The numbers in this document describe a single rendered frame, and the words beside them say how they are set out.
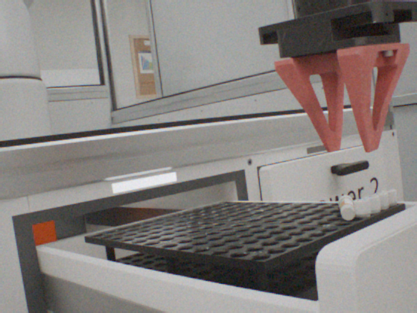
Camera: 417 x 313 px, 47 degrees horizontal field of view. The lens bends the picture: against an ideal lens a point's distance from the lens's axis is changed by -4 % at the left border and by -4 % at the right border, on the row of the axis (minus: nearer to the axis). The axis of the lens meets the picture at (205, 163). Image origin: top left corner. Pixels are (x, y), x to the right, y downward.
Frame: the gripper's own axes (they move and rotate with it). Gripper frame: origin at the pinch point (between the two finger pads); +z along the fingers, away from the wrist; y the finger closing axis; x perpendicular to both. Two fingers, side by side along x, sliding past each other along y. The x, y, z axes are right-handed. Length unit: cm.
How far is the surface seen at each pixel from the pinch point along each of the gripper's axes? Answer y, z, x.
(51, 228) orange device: -58, 14, -1
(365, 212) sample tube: 0.5, 5.6, 0.1
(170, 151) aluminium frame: -23.6, 1.1, 1.0
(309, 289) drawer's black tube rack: 1.3, 8.1, -8.4
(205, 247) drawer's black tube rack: -5.5, 5.5, -10.7
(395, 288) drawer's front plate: 10.9, 3.4, -14.8
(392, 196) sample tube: 0.6, 5.5, 4.5
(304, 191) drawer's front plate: -21.0, 10.4, 19.9
